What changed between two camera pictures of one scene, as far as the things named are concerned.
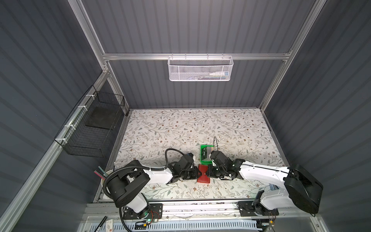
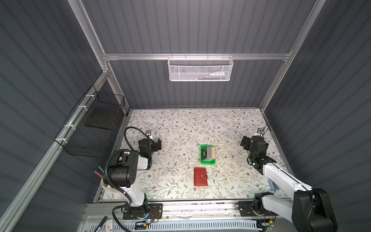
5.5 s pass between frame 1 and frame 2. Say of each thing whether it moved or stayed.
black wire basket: stayed
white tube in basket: stayed
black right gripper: moved
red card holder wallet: moved
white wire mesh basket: stayed
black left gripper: moved
